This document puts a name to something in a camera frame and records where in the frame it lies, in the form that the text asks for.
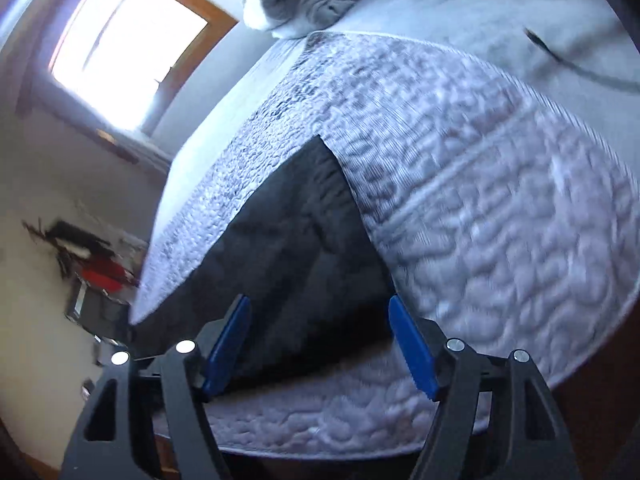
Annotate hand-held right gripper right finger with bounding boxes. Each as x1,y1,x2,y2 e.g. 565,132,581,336
387,294,583,480

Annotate pale folded blanket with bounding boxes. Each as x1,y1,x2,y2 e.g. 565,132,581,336
241,0,298,37

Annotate black hanging garment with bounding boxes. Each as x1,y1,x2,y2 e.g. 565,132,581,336
44,219,113,257

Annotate wooden framed window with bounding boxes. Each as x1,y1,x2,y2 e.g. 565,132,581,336
15,0,238,136

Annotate black cable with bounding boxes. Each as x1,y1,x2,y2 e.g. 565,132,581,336
524,27,640,93

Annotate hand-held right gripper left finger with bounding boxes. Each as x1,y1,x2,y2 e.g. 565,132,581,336
59,294,252,480

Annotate bed with pale sheet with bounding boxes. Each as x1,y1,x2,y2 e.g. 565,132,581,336
152,0,640,181

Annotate metal frame chair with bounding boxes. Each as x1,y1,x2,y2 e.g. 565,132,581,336
64,280,137,366

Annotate black pants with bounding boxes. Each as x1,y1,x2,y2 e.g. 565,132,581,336
131,135,401,392

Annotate red hanging garment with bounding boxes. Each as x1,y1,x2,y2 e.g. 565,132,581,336
79,254,128,295

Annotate white quilted bedspread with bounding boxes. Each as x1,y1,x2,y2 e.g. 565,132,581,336
127,30,640,457

